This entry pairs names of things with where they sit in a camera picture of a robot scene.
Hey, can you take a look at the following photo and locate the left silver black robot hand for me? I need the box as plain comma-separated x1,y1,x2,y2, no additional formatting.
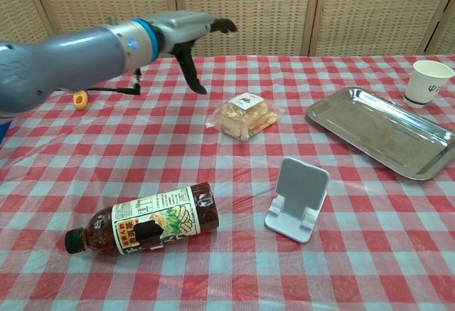
152,11,238,95

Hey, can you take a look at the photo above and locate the bread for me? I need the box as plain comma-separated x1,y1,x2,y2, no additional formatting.
205,92,284,142

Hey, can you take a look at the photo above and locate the stainless steel tray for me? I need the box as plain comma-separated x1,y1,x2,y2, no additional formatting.
305,85,455,181

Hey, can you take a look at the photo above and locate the woven bamboo folding screen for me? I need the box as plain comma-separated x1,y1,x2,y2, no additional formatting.
0,0,455,70

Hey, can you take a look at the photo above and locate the brown tea bottle with label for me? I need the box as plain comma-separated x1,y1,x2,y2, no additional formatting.
64,181,220,257

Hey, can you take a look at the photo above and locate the white folding phone stand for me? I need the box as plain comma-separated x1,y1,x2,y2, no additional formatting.
264,157,330,244

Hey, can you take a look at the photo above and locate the white paper cup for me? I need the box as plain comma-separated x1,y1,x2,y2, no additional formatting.
402,59,455,109

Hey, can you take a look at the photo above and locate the red white checkered tablecloth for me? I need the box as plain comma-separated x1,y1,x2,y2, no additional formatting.
0,54,455,311

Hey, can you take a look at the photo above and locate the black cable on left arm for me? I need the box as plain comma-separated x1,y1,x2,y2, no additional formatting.
87,68,143,96

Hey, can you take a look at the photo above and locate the teal lint roller orange-tipped handle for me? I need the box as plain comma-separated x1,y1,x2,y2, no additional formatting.
73,90,88,110

